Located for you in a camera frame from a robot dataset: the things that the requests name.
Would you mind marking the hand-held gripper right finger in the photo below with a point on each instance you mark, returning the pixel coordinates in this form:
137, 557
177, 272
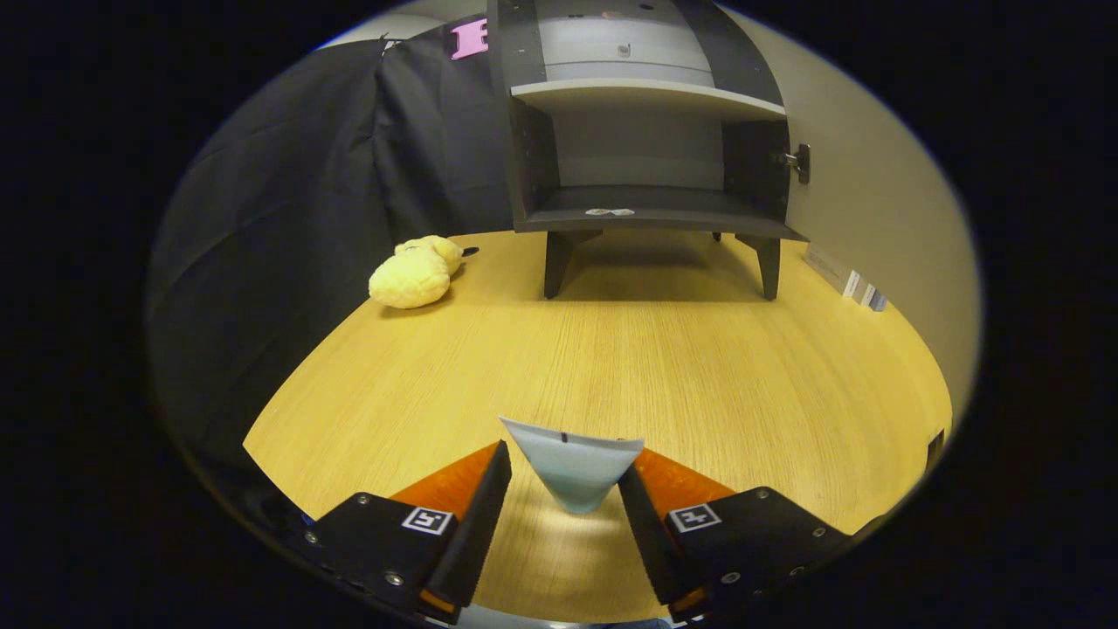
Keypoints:
646, 533

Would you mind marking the yellow plush toy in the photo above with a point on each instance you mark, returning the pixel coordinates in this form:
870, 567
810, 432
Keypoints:
410, 278

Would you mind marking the maroon book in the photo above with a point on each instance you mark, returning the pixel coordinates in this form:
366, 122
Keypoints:
825, 266

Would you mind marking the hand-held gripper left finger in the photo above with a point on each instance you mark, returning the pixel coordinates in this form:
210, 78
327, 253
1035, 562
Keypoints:
476, 524

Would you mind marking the light blue tube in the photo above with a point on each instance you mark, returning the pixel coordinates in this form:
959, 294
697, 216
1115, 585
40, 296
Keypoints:
572, 463

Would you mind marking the black backdrop cloth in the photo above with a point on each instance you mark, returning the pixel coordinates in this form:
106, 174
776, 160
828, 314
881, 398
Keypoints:
262, 218

